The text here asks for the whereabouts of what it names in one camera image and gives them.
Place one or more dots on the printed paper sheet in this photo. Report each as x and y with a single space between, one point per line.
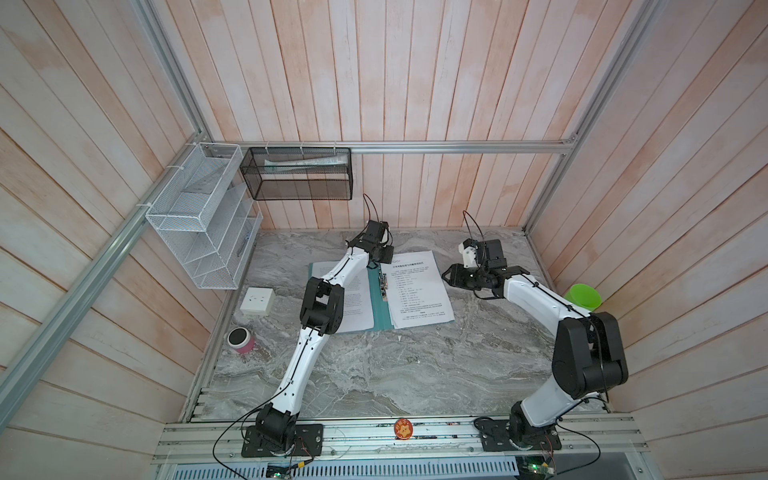
415 292
358 313

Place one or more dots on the printed paper sheet bottom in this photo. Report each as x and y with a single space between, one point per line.
415 292

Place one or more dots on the white wire mesh shelf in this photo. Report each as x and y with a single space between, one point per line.
205 218

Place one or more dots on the green plastic goblet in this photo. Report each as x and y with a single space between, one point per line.
584 296

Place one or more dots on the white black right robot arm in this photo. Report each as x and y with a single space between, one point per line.
588 356

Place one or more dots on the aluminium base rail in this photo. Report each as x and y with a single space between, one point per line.
374 438

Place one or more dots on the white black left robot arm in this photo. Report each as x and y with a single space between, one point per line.
321 314

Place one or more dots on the white power socket box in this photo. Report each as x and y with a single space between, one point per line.
257 301

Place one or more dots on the black wire mesh basket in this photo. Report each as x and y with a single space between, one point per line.
298 173

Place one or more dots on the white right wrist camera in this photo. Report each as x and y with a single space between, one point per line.
469 250

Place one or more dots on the printed paper sheet top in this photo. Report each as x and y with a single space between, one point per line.
358 313

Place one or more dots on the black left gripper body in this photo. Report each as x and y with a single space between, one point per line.
384 254

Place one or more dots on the metal folder clip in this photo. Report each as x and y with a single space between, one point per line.
383 285

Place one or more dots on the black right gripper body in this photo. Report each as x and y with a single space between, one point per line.
475 275

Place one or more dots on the teal green folder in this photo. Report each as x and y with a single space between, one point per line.
378 300

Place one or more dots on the red round sticker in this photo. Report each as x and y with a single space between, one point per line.
403 429

